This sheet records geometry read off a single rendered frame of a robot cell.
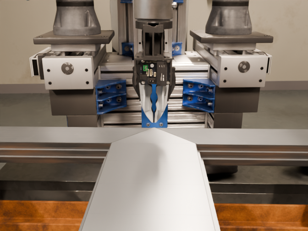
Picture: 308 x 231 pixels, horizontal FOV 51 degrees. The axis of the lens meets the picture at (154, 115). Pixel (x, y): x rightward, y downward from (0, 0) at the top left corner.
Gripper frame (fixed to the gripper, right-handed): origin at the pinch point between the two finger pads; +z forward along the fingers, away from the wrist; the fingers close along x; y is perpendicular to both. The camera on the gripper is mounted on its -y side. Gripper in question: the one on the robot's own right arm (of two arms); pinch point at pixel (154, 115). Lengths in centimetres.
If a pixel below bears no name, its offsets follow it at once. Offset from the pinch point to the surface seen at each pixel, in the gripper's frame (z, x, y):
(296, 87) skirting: 87, 179, -352
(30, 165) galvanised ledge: 22.8, -37.1, -18.0
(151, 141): 5.0, -0.4, 2.5
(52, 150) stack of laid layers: 6.6, -21.6, 4.4
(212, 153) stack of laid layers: 6.9, 12.5, 4.4
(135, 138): 5.0, -3.9, 1.2
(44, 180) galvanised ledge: 22.8, -30.2, -9.9
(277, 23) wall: 7, 142, -351
